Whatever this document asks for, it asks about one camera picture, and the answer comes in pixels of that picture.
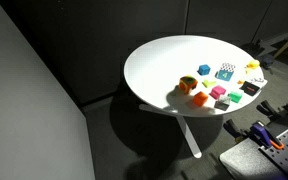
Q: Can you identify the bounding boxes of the orange soft number dice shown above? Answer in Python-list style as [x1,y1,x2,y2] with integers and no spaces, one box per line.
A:
[178,75,199,95]

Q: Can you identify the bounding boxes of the blue patterned number dice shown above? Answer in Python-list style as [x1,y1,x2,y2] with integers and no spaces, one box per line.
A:
[216,62,237,82]

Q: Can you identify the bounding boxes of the small orange cube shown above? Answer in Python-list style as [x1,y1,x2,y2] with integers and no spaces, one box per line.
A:
[192,91,210,108]

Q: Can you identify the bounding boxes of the white table leg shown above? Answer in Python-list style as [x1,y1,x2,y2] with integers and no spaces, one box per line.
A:
[138,103,203,159]

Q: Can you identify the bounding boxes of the small blue cube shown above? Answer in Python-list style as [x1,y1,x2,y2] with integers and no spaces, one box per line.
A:
[197,64,212,76]

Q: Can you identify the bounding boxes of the small lime green cube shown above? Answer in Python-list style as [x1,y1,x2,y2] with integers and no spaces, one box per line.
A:
[201,78,218,89]

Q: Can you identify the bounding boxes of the small magenta cube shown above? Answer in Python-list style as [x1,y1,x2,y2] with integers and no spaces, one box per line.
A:
[209,85,227,100]

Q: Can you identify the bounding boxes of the small grey cube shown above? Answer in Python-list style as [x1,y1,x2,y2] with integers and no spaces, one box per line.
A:
[213,95,232,112]

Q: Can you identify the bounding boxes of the black clamp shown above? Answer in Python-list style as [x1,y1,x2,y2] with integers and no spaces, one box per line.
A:
[256,99,280,119]
[223,118,249,141]

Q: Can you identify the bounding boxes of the dark grey mounting plate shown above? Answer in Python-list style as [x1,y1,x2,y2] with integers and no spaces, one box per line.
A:
[218,138,287,180]

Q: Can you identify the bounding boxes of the purple clamp with orange tip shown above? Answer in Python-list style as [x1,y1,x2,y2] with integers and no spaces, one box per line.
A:
[249,120,286,151]

